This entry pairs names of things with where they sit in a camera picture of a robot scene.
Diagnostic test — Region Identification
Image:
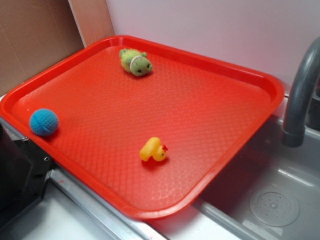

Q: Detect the green plush toy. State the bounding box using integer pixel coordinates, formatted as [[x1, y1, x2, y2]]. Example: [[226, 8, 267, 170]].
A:
[[119, 48, 153, 77]]

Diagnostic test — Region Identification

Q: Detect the red plastic tray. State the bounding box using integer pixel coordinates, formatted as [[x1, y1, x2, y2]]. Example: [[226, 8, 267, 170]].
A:
[[0, 36, 285, 220]]

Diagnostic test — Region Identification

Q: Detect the blue crocheted ball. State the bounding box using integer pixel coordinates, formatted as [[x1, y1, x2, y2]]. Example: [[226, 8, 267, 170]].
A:
[[29, 108, 59, 137]]

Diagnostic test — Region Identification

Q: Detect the grey toy sink basin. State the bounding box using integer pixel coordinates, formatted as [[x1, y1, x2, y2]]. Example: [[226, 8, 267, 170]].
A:
[[150, 104, 320, 240]]

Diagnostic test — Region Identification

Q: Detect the yellow rubber duck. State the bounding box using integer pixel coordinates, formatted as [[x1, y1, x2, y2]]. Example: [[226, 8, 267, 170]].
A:
[[139, 137, 168, 162]]

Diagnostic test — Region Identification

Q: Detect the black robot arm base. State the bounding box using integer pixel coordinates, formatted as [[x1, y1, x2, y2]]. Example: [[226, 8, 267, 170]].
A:
[[0, 126, 52, 225]]

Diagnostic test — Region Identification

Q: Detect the grey toy faucet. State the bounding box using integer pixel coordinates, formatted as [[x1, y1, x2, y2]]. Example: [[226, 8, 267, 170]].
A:
[[281, 38, 320, 148]]

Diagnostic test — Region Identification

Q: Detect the brown cardboard panel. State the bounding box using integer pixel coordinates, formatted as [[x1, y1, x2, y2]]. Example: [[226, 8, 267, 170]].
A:
[[0, 0, 114, 95]]

